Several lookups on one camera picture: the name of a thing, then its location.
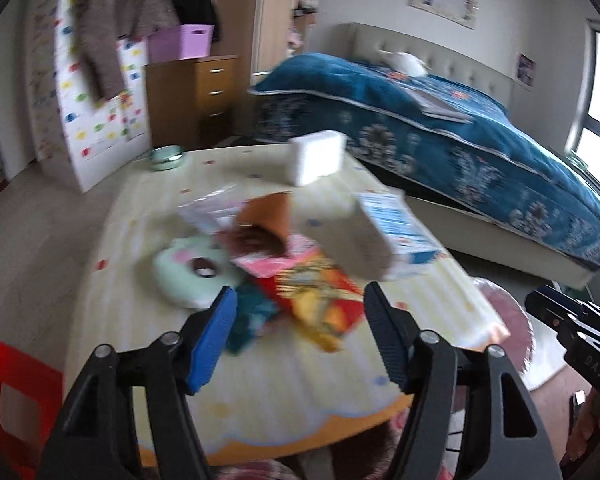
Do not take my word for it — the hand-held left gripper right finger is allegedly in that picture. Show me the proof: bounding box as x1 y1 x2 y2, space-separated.
362 281 566 480

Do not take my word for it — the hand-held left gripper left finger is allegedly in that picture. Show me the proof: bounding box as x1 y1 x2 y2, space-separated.
40 285 238 480

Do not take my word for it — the clear printed plastic wrapper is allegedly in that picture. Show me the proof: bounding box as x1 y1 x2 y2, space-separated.
175 187 246 233

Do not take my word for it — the white foam block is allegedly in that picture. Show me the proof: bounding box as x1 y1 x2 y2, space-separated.
286 130 347 188

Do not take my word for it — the person's right hand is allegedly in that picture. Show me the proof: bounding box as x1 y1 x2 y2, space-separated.
565 390 600 463

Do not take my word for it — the teal wrapper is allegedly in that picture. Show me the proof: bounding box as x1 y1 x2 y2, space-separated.
225 280 283 356

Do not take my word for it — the white rug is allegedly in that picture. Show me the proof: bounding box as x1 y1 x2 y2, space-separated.
522 327 581 392

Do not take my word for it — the green donut-shaped toy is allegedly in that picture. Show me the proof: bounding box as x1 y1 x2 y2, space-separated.
152 235 243 309

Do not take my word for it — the red yellow snack bag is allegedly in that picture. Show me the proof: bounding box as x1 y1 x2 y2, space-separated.
255 250 366 353

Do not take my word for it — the pink wrapper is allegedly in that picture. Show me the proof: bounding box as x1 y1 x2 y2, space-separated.
230 235 321 278

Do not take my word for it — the bed with blue quilt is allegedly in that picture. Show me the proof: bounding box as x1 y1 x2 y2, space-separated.
347 22 598 288

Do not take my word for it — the blue white milk carton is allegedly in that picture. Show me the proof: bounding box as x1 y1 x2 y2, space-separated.
300 190 448 281

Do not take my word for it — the brown paper cup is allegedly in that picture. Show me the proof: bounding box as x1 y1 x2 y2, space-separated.
227 192 293 256

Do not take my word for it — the bed with blue blanket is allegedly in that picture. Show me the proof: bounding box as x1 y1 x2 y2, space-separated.
250 52 600 278

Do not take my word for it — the small green tin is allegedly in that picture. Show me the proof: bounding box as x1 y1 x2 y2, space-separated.
149 145 185 171

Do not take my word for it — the red plastic stool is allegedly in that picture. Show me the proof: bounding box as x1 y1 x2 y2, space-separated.
0 327 63 480

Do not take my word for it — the grey book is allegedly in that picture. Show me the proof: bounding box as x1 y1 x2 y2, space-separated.
415 91 476 125

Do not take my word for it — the white colourful dotted board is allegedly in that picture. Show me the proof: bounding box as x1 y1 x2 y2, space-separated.
27 0 153 193

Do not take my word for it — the wooden drawer cabinet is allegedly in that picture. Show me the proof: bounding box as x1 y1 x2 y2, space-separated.
145 55 241 151

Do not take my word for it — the white plush toy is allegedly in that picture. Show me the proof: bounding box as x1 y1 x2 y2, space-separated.
377 50 431 77

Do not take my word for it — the purple plastic basket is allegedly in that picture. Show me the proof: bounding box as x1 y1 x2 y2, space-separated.
146 24 216 63

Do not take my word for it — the brown fuzzy coat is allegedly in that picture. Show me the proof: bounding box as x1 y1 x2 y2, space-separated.
72 0 181 103

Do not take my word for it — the wooden wardrobe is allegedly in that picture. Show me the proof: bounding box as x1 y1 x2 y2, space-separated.
215 0 321 86

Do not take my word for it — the small wall picture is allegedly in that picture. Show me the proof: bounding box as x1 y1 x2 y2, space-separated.
516 52 537 86

